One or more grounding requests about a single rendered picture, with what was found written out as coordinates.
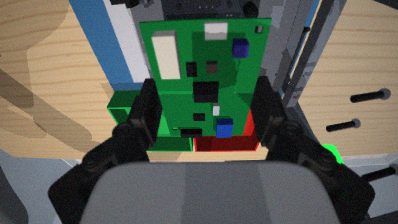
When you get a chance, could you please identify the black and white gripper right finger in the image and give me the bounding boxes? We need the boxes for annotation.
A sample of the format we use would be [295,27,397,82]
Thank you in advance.
[250,76,375,224]

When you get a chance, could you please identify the green bin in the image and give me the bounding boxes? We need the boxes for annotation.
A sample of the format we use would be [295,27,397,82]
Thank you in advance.
[106,90,193,152]

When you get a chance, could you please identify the green circuit board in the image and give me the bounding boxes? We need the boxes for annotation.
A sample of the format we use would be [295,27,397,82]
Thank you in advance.
[139,18,272,138]

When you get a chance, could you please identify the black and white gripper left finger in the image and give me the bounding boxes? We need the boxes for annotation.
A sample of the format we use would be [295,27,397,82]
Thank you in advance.
[48,78,163,224]

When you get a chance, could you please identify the red open-top bin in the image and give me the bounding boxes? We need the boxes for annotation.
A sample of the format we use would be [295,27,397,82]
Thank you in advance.
[194,110,259,152]

